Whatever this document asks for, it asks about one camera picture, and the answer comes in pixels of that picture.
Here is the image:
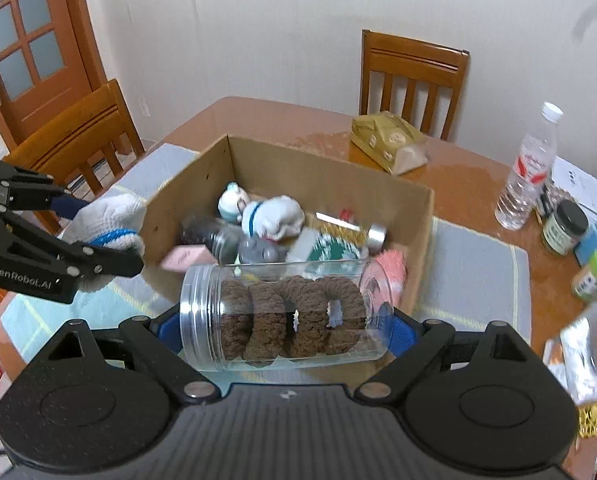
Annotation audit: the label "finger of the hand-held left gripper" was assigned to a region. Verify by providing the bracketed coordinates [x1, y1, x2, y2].
[0, 156, 86, 221]
[8, 212, 144, 281]

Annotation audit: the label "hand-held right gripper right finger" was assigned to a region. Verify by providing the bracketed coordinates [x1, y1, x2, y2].
[353, 307, 554, 406]

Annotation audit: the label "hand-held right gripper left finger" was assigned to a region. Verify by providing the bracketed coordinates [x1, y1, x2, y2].
[28, 305, 219, 406]

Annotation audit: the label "pink knitted sock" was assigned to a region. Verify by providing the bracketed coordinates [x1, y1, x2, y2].
[361, 249, 408, 306]

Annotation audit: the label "small pink box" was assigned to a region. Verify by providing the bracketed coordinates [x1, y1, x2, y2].
[160, 245, 216, 274]

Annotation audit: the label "bottle of yellow capsules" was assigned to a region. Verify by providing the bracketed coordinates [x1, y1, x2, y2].
[316, 211, 388, 251]

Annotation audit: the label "green white packet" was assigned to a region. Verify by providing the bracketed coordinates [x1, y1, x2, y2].
[286, 227, 369, 263]

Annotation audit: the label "clear jar with brown rings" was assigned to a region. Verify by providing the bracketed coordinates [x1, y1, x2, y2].
[178, 257, 395, 373]

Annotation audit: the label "grey cat toy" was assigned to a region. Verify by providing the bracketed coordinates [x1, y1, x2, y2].
[237, 236, 289, 265]

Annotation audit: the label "white blue figurine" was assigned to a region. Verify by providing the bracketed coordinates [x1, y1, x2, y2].
[217, 181, 252, 225]

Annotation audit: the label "brown cardboard box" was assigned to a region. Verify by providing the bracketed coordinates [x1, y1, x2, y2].
[141, 134, 435, 321]

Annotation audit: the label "wooden chair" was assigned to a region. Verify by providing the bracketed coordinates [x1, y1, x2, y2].
[359, 29, 470, 142]
[2, 79, 146, 233]

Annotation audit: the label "blue checked table cloth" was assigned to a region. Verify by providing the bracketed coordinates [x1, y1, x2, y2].
[0, 142, 532, 376]

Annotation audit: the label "wooden door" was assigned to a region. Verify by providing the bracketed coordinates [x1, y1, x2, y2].
[0, 0, 104, 153]

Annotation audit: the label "glass jar with dark lid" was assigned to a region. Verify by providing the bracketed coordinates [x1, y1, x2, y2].
[542, 200, 589, 257]

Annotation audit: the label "small bottle with green lid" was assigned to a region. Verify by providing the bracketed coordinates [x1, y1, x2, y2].
[570, 249, 597, 303]

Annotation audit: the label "yellow tissue packet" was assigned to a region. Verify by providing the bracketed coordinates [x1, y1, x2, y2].
[351, 111, 429, 176]

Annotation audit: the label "clear plastic water bottle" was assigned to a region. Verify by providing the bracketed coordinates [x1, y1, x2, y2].
[495, 102, 564, 231]

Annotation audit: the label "gold ornament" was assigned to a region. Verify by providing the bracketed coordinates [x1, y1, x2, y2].
[579, 400, 597, 438]

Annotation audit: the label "small blue box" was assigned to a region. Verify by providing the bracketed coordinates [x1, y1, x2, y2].
[575, 225, 597, 266]

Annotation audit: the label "white paper sheets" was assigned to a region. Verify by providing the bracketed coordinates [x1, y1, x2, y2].
[551, 156, 597, 211]

